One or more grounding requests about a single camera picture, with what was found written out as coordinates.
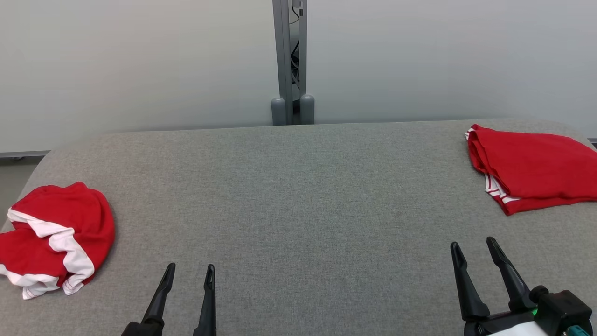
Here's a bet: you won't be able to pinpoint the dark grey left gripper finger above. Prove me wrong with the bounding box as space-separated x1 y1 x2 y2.
141 263 177 328
193 264 217 336

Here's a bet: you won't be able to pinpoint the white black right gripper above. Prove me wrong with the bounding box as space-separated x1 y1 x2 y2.
450 236 552 336

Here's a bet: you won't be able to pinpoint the red shorts with white stripe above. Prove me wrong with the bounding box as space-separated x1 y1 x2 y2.
0 182 115 300

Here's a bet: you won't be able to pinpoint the red jersey with white sleeves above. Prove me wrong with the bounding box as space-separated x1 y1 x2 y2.
465 124 597 216

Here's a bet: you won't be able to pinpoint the black cables inside post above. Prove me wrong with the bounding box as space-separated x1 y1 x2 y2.
290 0 302 89

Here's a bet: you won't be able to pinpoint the grey metal post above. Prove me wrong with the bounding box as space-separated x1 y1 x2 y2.
272 0 308 125

